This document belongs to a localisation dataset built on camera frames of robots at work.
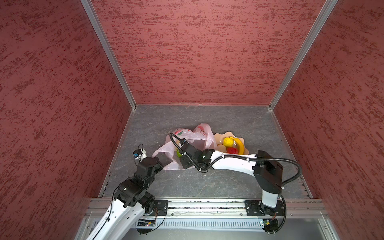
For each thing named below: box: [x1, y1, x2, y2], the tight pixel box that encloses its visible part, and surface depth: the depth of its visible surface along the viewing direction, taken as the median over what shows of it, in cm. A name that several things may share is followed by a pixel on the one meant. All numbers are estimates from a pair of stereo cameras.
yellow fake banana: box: [230, 136, 244, 155], surface depth 94 cm
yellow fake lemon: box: [223, 137, 234, 148], surface depth 94 cm
